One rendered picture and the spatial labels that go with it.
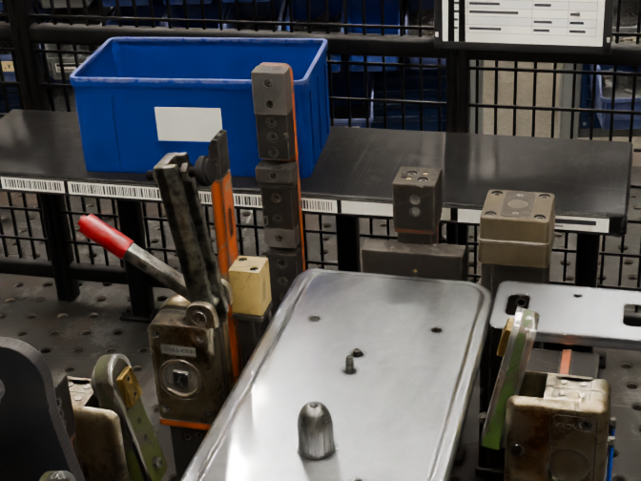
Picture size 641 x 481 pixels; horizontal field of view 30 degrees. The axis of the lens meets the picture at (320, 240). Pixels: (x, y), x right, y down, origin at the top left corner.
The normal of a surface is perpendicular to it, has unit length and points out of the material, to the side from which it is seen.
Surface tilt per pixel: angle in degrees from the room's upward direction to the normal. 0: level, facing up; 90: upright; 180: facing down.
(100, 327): 0
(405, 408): 0
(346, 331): 0
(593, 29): 90
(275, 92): 90
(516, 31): 90
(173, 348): 90
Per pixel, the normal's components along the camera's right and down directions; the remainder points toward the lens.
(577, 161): -0.05, -0.89
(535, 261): -0.26, 0.44
